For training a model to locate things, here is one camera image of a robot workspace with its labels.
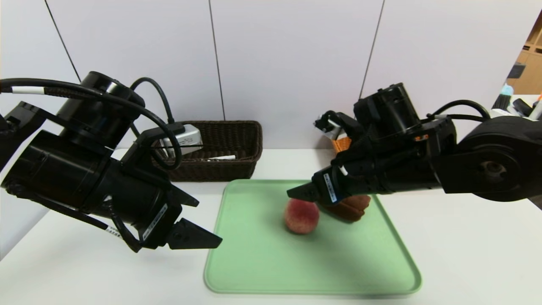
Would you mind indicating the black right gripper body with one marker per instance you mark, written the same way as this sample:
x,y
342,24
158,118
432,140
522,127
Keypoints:
x,y
329,187

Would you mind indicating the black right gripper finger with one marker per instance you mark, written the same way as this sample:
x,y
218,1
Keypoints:
x,y
305,192

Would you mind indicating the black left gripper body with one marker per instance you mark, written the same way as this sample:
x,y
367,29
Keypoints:
x,y
158,225

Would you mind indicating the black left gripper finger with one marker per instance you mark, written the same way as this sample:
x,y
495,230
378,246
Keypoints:
x,y
184,197
190,237

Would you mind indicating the red peach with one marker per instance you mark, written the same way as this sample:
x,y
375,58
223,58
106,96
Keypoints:
x,y
301,218

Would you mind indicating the brown chocolate bread roll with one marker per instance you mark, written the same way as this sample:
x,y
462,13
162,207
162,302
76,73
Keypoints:
x,y
351,209

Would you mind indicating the white marker pen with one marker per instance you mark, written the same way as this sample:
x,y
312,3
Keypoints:
x,y
222,157

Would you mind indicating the orange wicker basket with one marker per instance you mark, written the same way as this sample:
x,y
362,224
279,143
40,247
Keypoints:
x,y
341,146

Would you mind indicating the dark brown wicker basket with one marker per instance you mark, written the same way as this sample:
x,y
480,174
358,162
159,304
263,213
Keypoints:
x,y
228,169

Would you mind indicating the light green plastic tray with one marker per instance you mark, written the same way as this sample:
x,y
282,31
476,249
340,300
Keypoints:
x,y
262,254

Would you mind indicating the white power strip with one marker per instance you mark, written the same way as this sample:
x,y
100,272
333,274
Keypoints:
x,y
501,112

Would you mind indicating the black brush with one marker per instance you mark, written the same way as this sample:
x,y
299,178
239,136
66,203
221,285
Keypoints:
x,y
501,102

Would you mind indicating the light blue bottle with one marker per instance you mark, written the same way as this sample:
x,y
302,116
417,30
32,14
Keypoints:
x,y
507,90

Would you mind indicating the black handheld device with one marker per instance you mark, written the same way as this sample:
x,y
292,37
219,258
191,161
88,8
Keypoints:
x,y
523,106

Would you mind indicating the black box on cabinet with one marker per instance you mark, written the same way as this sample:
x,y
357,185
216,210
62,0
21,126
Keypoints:
x,y
515,70

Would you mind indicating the white bottle orange cap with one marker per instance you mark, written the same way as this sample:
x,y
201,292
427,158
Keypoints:
x,y
537,108

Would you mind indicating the wooden cabinet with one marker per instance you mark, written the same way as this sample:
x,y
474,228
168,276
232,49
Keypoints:
x,y
531,72

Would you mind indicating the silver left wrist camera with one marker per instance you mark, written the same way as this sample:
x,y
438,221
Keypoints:
x,y
186,137

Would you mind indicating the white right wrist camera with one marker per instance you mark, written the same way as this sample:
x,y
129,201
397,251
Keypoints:
x,y
332,127

